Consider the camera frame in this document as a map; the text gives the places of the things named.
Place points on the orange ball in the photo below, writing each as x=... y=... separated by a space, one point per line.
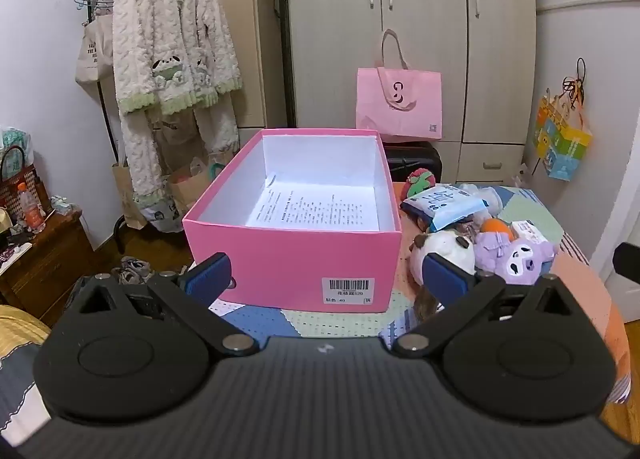
x=495 y=226

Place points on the strawberry plush toy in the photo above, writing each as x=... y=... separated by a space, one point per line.
x=420 y=183

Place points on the white brown plush toy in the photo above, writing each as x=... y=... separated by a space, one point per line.
x=442 y=244

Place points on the pink tote bag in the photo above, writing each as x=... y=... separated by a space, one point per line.
x=400 y=104

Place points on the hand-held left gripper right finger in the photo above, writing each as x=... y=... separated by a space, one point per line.
x=445 y=279

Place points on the printed paper sheet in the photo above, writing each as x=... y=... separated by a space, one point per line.
x=320 y=209

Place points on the black suitcase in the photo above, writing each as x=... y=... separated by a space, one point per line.
x=415 y=159

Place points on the green patterned plastic packet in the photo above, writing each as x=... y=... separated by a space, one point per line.
x=15 y=139

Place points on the pink cardboard box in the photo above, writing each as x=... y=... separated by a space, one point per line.
x=280 y=259

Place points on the black clothes rack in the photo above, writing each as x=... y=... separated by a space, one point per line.
x=121 y=239

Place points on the purple panda plush toy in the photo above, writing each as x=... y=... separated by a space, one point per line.
x=520 y=259

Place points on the pair of shoes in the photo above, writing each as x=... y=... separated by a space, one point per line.
x=132 y=266

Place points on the orange drink bottle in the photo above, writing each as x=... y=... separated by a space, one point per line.
x=31 y=211

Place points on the beige wardrobe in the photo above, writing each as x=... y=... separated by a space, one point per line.
x=330 y=39

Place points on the yellow grey bed blanket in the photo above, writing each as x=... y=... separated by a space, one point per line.
x=15 y=339

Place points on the woven basket bag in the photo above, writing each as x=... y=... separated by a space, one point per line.
x=15 y=184

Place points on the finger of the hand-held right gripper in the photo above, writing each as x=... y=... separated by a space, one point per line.
x=629 y=264

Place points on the colourful paper gift bag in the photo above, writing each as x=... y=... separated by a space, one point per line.
x=560 y=144

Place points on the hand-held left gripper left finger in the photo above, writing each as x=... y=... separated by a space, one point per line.
x=207 y=279

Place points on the white plastic bag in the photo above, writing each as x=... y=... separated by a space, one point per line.
x=487 y=199

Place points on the brown paper bag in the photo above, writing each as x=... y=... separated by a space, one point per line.
x=125 y=194
x=187 y=191

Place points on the wooden nightstand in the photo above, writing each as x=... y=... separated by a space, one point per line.
x=45 y=264

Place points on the fluffy cream pajama pants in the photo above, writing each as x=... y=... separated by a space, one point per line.
x=140 y=154

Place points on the beige canvas tote bag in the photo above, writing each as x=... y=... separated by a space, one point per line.
x=92 y=49

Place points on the blue white wet wipes packet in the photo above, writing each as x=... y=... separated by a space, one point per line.
x=440 y=204

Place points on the patchwork tablecloth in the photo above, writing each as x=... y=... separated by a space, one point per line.
x=575 y=289

